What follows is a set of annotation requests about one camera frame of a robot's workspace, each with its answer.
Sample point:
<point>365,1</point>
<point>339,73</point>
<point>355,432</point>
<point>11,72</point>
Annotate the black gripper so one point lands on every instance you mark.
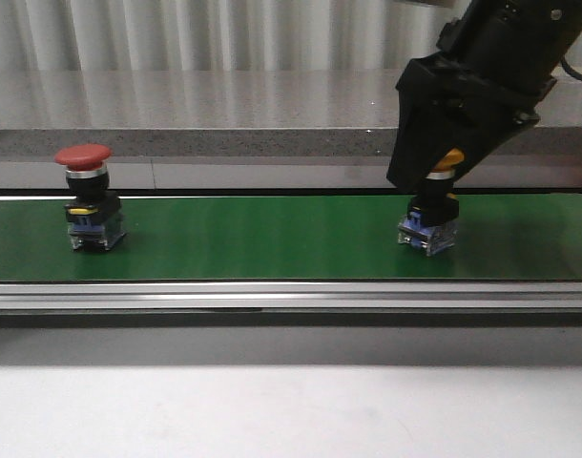
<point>446,106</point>

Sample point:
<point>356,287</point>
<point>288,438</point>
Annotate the grey stone slab shelf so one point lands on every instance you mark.
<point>202,130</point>

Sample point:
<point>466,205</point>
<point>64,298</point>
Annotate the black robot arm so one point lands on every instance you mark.
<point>492,67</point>

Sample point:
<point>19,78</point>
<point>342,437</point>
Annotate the yellow mushroom push button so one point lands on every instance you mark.
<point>430,221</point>

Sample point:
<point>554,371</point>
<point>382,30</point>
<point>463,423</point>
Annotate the aluminium conveyor side rail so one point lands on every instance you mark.
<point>292,303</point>

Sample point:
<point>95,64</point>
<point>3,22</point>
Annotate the red mushroom push button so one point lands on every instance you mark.
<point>94,215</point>

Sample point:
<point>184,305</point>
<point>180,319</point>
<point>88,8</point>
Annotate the white corrugated back panel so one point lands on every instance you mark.
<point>217,35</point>

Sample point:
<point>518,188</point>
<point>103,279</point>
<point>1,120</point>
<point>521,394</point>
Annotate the green conveyor belt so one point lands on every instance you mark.
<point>501,237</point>

